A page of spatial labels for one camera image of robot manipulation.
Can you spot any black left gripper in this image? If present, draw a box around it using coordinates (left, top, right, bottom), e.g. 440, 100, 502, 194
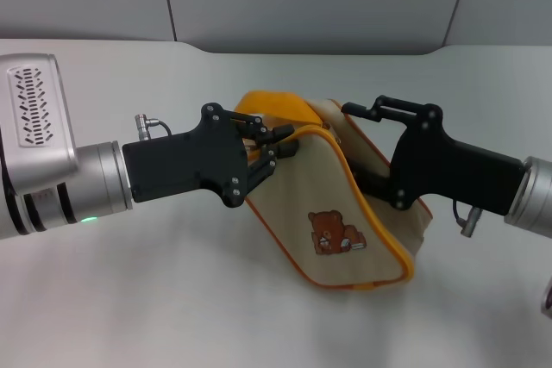
121, 102, 302, 209

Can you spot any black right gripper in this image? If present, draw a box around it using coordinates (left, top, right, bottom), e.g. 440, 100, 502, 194
342, 93, 526, 217

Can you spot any beige orange-trimmed bear food bag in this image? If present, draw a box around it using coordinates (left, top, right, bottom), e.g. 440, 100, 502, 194
232, 90, 435, 291

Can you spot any grey right gripper cable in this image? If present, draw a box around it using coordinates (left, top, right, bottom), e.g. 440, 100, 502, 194
451, 200, 485, 239

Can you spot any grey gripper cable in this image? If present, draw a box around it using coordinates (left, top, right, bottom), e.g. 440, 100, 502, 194
451, 200, 485, 239
134, 112, 174, 141

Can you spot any grey left gripper cable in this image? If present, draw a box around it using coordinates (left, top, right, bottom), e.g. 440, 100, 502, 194
134, 112, 174, 141

